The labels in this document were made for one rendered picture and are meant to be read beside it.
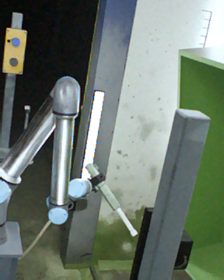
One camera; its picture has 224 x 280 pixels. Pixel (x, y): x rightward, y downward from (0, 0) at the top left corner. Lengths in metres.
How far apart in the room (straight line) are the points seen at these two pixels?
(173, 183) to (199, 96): 1.62
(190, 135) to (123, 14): 1.99
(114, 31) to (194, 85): 0.63
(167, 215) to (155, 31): 2.06
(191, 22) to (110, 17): 0.52
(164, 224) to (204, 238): 1.98
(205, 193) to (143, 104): 0.68
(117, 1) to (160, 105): 0.70
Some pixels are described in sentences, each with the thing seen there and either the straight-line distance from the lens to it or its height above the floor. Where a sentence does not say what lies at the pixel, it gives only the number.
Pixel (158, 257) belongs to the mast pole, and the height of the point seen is 1.37.
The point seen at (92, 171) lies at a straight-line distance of 2.57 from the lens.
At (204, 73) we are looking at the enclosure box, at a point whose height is 1.53.
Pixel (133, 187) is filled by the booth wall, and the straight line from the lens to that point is 3.04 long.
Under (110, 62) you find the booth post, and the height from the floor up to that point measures 1.45.
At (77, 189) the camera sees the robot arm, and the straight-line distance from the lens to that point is 2.25.
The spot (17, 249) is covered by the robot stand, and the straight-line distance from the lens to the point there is 2.18.
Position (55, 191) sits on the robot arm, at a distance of 2.12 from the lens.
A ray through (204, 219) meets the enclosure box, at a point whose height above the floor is 0.69.
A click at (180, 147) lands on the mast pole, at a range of 0.78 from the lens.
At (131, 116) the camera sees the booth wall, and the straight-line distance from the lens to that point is 2.85.
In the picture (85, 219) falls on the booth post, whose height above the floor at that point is 0.40.
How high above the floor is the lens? 1.80
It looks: 19 degrees down
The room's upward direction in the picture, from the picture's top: 10 degrees clockwise
